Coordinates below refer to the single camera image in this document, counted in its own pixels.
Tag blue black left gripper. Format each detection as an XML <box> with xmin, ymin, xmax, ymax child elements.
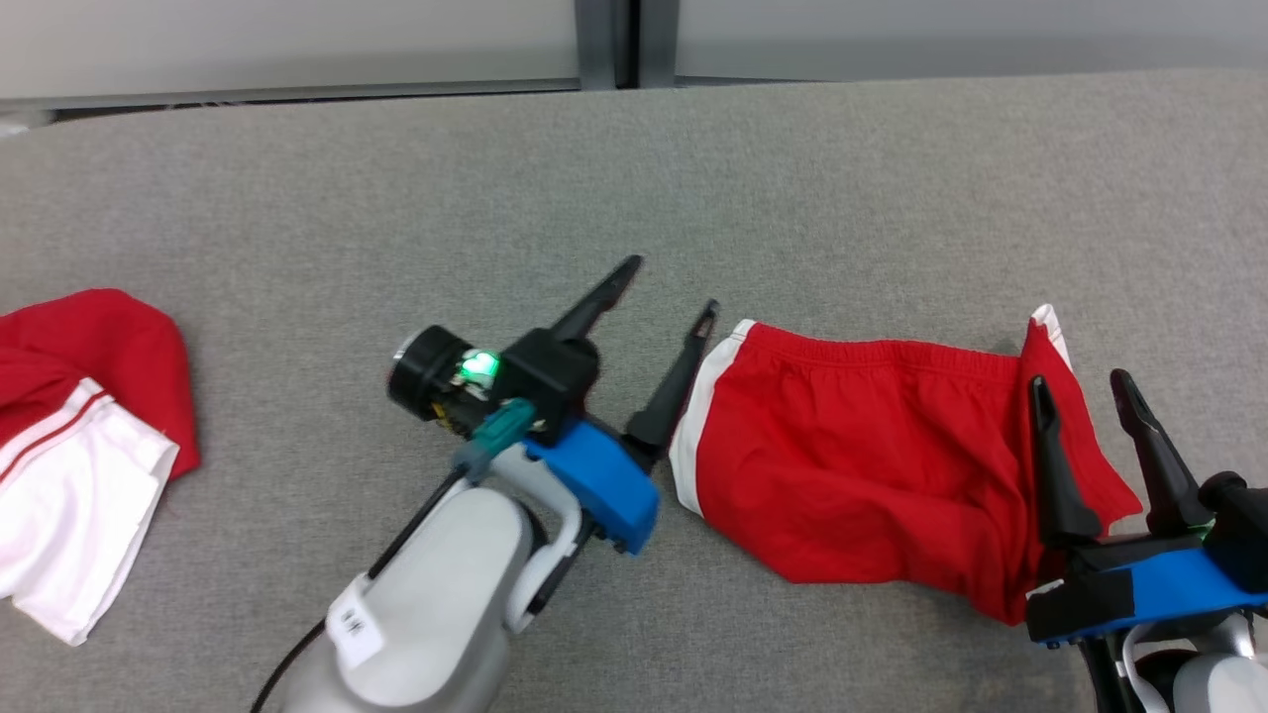
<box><xmin>386</xmin><ymin>255</ymin><xmax>721</xmax><ymax>558</ymax></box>

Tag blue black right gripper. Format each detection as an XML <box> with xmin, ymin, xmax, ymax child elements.
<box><xmin>1023</xmin><ymin>368</ymin><xmax>1268</xmax><ymax>649</ymax></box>

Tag red shorts with white trim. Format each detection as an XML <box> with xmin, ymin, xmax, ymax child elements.
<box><xmin>669</xmin><ymin>304</ymin><xmax>1145</xmax><ymax>627</ymax></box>

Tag red and white striped garment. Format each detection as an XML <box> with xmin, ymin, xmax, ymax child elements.
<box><xmin>0</xmin><ymin>288</ymin><xmax>202</xmax><ymax>647</ymax></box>

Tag teal left camera cable connector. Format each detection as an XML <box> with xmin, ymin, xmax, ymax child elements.
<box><xmin>454</xmin><ymin>399</ymin><xmax>538</xmax><ymax>484</ymax></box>

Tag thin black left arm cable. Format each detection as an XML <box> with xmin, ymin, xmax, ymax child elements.
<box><xmin>248</xmin><ymin>470</ymin><xmax>467</xmax><ymax>713</ymax></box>

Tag grey partition post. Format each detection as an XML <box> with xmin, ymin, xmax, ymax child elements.
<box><xmin>575</xmin><ymin>0</ymin><xmax>680</xmax><ymax>90</ymax></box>

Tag grey partition base rail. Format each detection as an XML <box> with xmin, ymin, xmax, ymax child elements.
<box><xmin>0</xmin><ymin>77</ymin><xmax>585</xmax><ymax>125</ymax></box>

